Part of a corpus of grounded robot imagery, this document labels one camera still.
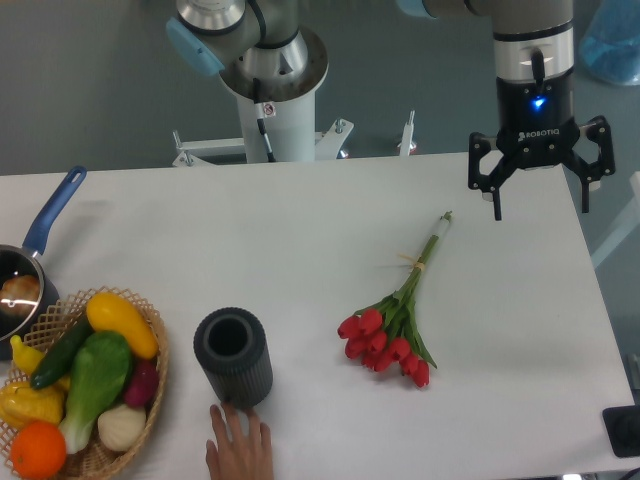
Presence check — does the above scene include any red tulip bouquet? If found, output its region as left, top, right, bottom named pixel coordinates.
left=337, top=211, right=453, bottom=389

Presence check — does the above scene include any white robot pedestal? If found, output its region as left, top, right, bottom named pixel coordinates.
left=173, top=26, right=354, bottom=166

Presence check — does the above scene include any orange fruit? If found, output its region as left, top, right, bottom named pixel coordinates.
left=9, top=421, right=67, bottom=479

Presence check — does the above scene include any white table clamp post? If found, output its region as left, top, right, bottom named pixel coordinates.
left=398, top=110, right=417, bottom=156

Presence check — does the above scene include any purple red radish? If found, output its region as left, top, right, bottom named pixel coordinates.
left=123, top=360, right=159, bottom=408

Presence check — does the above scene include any green bok choy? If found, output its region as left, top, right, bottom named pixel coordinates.
left=59, top=331, right=133, bottom=455

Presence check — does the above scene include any yellow squash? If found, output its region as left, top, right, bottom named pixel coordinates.
left=86, top=292, right=159, bottom=360

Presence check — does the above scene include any dark grey ribbed vase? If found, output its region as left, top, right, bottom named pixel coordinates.
left=193, top=307, right=273, bottom=409

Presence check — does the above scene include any dark green cucumber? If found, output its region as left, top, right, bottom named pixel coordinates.
left=30, top=315, right=94, bottom=390

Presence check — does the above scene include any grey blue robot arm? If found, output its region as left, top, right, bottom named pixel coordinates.
left=166, top=1, right=615, bottom=203

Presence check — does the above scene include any bare human hand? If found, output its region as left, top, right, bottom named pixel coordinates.
left=205, top=403, right=275, bottom=480

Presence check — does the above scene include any blue plastic bag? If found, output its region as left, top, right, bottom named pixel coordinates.
left=579, top=0, right=639, bottom=86

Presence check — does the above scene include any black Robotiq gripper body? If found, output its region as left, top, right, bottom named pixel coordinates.
left=496, top=74, right=576, bottom=170

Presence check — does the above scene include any blue handled saucepan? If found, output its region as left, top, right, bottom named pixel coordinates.
left=1, top=166, right=87, bottom=361

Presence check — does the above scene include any brown bread roll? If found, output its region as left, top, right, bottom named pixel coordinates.
left=1, top=275, right=40, bottom=319

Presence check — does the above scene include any black cable on pedestal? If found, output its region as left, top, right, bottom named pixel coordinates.
left=251, top=77, right=277, bottom=164

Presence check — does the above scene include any white frame at right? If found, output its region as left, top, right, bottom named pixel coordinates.
left=591, top=171, right=639, bottom=269

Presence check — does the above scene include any woven wicker basket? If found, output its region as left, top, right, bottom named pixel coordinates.
left=0, top=285, right=171, bottom=480

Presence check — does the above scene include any black device at edge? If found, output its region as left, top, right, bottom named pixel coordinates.
left=602, top=405, right=640, bottom=458

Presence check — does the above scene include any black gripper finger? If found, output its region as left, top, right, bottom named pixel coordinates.
left=559, top=115, right=614, bottom=213
left=467, top=132, right=524, bottom=221

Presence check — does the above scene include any white garlic bulb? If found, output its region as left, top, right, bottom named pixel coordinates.
left=97, top=404, right=146, bottom=452

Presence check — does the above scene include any small yellow pepper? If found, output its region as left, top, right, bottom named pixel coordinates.
left=10, top=335, right=45, bottom=376

